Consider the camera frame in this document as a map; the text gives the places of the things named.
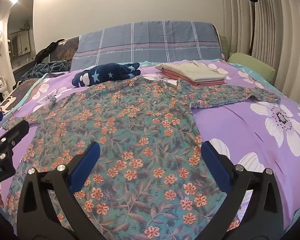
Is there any pink folded garment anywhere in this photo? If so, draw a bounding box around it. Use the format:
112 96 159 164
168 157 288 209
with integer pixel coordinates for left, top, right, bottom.
161 70 226 86

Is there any green pillow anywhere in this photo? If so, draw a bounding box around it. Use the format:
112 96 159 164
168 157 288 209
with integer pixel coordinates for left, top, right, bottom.
228 53 275 88

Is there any beige curtain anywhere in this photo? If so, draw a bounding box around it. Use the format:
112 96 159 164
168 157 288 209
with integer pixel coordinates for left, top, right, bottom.
223 0 300 104

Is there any navy star plush toy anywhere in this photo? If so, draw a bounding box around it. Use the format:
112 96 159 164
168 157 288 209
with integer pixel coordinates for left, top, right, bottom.
71 62 141 87

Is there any dark teal knitted blanket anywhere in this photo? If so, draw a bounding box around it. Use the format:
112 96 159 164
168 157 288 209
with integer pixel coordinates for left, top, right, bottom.
20 60 71 82

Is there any arched wall mirror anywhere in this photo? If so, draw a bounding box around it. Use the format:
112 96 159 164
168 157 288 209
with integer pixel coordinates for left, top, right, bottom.
7 0 36 69

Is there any teal floral shirt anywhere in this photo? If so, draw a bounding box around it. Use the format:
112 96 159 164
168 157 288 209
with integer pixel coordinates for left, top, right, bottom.
4 76 280 239

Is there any purple floral bedsheet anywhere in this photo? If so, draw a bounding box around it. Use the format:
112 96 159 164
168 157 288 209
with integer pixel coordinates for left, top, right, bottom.
0 61 300 229

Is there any beige folded garment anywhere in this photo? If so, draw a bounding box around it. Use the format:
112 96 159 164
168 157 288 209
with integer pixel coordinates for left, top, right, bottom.
155 61 226 82

